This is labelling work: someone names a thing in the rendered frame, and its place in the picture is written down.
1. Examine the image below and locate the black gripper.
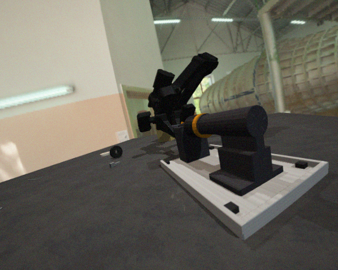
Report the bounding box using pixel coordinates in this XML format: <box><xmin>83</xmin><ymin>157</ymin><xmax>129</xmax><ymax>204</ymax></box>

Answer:
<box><xmin>137</xmin><ymin>98</ymin><xmax>196</xmax><ymax>137</ymax></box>

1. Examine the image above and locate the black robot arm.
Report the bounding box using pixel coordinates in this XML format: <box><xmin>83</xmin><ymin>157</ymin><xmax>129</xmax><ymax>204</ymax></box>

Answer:
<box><xmin>148</xmin><ymin>52</ymin><xmax>219</xmax><ymax>111</ymax></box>

